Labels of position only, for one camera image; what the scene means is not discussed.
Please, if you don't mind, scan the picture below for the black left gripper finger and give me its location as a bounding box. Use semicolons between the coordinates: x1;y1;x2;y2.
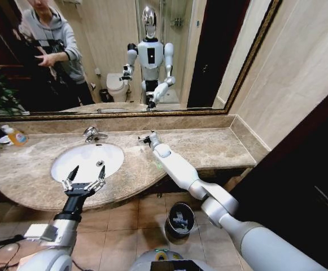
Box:
88;165;107;193
61;165;80;191

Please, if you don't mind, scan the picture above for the white oval sink basin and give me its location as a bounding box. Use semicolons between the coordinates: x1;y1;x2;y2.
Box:
50;143;125;185

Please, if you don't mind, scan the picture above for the white crumpled trash in bin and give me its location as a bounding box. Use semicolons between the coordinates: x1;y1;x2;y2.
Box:
171;212;189;228

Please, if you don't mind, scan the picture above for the black round trash bin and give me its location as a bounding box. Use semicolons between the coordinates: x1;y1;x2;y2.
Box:
164;201;196;241

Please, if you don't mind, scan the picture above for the chrome faucet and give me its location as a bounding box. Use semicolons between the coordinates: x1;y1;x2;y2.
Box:
82;126;109;143

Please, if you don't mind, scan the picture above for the orange liquid soap bottle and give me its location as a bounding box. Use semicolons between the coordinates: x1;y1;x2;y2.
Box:
1;124;29;147

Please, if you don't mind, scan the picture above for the white robot front shell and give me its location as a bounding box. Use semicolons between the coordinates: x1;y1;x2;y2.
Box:
128;247;211;271

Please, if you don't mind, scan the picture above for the dark wooden door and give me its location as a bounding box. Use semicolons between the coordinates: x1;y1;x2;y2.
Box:
228;80;328;271

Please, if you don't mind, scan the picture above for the black floor cable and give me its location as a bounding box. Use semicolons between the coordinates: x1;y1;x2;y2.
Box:
0;233;27;252

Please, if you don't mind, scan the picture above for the dark framed wall mirror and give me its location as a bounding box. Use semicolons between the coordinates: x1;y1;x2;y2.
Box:
0;0;283;123

